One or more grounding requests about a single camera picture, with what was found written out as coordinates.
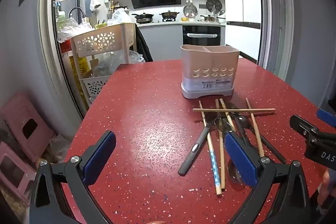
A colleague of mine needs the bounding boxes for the pink plastic stool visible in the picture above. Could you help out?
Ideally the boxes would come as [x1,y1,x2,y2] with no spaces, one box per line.
[0,93,57,161]
[0,141,37,203]

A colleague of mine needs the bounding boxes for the person's right hand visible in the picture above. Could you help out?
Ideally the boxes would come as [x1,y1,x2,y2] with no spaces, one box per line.
[318,169,336,212]

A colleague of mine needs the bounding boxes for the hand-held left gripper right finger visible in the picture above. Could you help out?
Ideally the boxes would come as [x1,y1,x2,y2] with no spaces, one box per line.
[224,132,311,224]

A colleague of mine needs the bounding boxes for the black built-in oven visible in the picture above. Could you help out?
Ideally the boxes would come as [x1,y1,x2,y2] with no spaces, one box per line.
[182,25,222,46]

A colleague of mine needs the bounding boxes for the blue patterned wooden chopstick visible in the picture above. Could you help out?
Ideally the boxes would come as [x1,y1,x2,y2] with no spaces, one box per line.
[199,101,222,196]

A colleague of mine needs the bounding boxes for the hanging metal strainer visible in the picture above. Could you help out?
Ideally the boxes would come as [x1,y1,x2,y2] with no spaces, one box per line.
[183,0,198,17]

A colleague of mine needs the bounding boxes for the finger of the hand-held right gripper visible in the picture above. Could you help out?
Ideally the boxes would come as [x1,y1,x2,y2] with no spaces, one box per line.
[289,115,336,141]
[316,109,336,128]

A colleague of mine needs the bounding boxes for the black wok with lid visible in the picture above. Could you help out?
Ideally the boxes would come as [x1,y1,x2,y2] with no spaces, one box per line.
[131,12,155,24]

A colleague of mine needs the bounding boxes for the yellow oil bottle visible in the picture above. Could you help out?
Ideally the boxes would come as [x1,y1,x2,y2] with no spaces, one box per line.
[69,55,87,78]

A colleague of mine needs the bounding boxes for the dark cooking pot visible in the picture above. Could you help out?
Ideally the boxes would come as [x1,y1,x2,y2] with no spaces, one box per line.
[159,11,180,22]

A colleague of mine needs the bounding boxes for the beige flower-cutout storage cart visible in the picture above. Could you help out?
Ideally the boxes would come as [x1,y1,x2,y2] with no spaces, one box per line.
[70,22,138,105]

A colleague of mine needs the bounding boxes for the round metal steamer rack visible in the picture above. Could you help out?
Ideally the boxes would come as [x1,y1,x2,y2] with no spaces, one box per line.
[205,0,223,13]

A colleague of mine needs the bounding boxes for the black kitchen faucet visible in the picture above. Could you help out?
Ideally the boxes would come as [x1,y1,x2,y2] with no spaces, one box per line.
[69,7,87,20]

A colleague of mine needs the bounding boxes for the beige utensil holder grey base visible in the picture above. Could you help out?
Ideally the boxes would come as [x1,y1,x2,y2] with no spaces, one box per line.
[180,44,240,99]

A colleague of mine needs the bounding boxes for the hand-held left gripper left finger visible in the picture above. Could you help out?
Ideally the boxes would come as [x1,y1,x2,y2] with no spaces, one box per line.
[29,131,117,224]

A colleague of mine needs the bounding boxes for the clear crumpled plastic bag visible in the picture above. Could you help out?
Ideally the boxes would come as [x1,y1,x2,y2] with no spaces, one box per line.
[57,17,93,43]

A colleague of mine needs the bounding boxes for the black hanging jacket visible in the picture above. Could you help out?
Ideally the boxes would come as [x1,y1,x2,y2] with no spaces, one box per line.
[135,25,154,62]

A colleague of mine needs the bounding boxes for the grey lower cabinets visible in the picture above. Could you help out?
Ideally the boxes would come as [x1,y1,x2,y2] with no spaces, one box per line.
[138,25,183,62]

